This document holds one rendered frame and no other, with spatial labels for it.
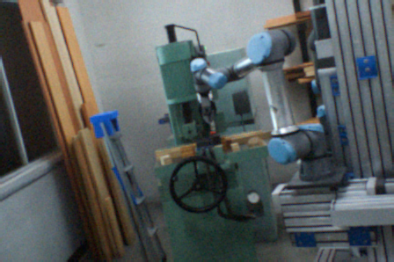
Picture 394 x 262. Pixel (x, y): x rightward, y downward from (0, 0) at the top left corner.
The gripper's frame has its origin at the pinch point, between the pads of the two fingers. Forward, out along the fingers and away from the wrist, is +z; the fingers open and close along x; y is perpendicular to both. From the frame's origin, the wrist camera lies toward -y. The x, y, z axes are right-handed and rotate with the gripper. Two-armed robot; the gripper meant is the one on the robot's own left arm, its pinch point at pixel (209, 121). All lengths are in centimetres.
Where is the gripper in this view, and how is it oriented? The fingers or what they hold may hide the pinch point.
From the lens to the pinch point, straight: 261.4
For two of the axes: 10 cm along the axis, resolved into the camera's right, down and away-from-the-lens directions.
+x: -9.8, 2.0, 0.4
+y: -0.9, -6.2, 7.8
